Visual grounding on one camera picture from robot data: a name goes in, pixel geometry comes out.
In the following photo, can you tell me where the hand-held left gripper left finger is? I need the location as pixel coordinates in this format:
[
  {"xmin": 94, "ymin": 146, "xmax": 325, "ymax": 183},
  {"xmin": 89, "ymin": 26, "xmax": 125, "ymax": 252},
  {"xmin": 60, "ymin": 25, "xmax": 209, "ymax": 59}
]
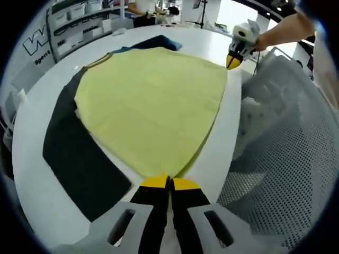
[{"xmin": 51, "ymin": 175, "xmax": 171, "ymax": 254}]

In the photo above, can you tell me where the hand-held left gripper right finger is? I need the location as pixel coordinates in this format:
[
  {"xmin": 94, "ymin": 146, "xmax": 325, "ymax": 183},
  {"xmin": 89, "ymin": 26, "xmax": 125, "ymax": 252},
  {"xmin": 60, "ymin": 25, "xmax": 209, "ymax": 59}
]
[{"xmin": 171, "ymin": 177, "xmax": 291, "ymax": 254}]

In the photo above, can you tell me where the yellow garment with dark sleeves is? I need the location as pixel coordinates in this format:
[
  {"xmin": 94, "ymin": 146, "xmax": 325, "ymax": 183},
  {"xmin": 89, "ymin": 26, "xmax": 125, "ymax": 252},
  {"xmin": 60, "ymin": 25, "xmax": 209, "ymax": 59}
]
[{"xmin": 42, "ymin": 34, "xmax": 229, "ymax": 223}]

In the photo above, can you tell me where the black tripod stand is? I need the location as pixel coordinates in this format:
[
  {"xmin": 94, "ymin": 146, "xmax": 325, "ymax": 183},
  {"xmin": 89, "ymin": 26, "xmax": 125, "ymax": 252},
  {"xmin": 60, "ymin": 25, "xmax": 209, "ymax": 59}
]
[{"xmin": 185, "ymin": 0, "xmax": 210, "ymax": 30}]

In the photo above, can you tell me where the grey mesh chair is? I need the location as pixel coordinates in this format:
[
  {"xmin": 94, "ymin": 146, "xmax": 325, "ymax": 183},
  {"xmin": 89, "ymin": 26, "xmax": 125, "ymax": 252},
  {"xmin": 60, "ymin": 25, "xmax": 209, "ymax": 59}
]
[{"xmin": 217, "ymin": 46, "xmax": 339, "ymax": 252}]

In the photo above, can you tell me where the clear plastic container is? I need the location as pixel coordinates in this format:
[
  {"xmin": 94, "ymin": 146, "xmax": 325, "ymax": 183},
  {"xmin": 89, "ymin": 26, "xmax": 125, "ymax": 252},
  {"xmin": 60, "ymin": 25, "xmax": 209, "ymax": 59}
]
[{"xmin": 111, "ymin": 17, "xmax": 134, "ymax": 31}]

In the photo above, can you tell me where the white lidded storage bin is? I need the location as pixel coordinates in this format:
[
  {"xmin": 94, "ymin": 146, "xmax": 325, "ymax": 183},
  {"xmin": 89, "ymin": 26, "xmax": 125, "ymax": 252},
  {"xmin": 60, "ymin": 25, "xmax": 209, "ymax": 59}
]
[
  {"xmin": 53, "ymin": 12, "xmax": 68, "ymax": 26},
  {"xmin": 69, "ymin": 3, "xmax": 87, "ymax": 17},
  {"xmin": 86, "ymin": 0, "xmax": 104, "ymax": 13}
]

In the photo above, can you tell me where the grey metal storage shelf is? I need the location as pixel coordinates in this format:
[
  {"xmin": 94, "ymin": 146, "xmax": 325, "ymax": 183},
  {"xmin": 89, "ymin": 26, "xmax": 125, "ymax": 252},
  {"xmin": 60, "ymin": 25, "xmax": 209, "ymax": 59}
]
[{"xmin": 45, "ymin": 0, "xmax": 128, "ymax": 61}]

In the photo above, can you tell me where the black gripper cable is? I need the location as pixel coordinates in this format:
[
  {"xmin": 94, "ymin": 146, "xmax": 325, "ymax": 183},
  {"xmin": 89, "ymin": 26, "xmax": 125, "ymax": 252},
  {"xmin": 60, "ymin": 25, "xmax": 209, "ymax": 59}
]
[{"xmin": 253, "ymin": 50, "xmax": 261, "ymax": 76}]

